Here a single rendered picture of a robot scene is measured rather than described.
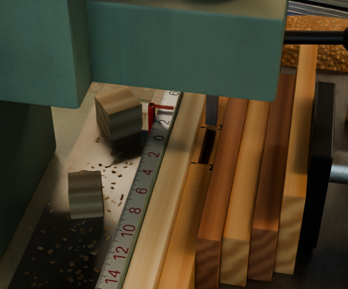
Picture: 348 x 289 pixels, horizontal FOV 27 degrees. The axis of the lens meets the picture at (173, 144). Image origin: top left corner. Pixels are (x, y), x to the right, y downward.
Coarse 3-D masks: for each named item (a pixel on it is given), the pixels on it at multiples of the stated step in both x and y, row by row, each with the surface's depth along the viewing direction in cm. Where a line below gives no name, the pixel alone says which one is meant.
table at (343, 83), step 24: (288, 72) 72; (336, 72) 72; (336, 96) 69; (336, 120) 66; (336, 144) 64; (336, 192) 59; (336, 216) 57; (336, 240) 55; (312, 264) 53; (336, 264) 53; (240, 288) 51; (264, 288) 51; (288, 288) 51; (312, 288) 51; (336, 288) 51
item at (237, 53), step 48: (96, 0) 49; (144, 0) 49; (192, 0) 49; (240, 0) 49; (288, 0) 53; (96, 48) 51; (144, 48) 51; (192, 48) 50; (240, 48) 49; (240, 96) 52
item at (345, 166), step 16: (320, 96) 53; (320, 112) 52; (320, 128) 50; (320, 144) 49; (320, 160) 48; (336, 160) 53; (320, 176) 49; (336, 176) 53; (320, 192) 50; (304, 208) 51; (320, 208) 51; (304, 224) 52; (320, 224) 52; (304, 240) 53
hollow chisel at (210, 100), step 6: (210, 96) 56; (216, 96) 56; (210, 102) 56; (216, 102) 56; (210, 108) 57; (216, 108) 57; (210, 114) 57; (216, 114) 57; (210, 120) 57; (216, 120) 57
